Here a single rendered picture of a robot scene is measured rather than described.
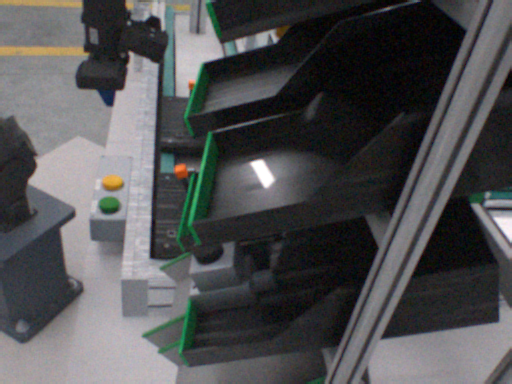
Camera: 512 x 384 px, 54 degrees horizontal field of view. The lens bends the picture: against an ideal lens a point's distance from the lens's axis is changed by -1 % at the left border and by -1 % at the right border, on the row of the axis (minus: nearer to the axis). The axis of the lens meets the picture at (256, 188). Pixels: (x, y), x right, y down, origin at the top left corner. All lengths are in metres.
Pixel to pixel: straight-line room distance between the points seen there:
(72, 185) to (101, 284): 0.31
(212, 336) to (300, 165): 0.20
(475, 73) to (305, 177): 0.18
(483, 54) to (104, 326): 0.80
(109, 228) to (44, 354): 0.25
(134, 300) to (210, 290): 0.42
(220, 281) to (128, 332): 0.46
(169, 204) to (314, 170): 0.62
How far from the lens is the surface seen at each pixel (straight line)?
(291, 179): 0.40
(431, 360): 1.02
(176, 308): 0.79
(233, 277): 0.49
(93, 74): 0.68
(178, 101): 1.34
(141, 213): 1.00
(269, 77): 0.56
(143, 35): 0.73
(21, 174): 0.78
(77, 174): 1.26
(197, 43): 1.84
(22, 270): 0.85
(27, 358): 0.93
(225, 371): 0.66
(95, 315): 0.96
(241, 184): 0.42
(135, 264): 0.91
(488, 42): 0.27
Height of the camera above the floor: 1.62
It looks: 37 degrees down
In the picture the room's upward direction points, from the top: 10 degrees clockwise
